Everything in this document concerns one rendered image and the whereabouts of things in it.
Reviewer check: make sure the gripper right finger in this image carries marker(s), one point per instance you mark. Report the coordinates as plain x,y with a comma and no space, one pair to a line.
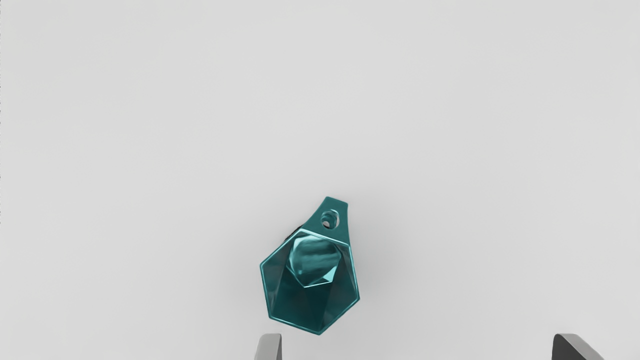
575,349

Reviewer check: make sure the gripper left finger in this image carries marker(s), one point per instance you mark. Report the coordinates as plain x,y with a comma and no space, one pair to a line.
269,348

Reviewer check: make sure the teal faceted mug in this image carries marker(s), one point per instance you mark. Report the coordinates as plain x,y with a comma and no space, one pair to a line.
310,290

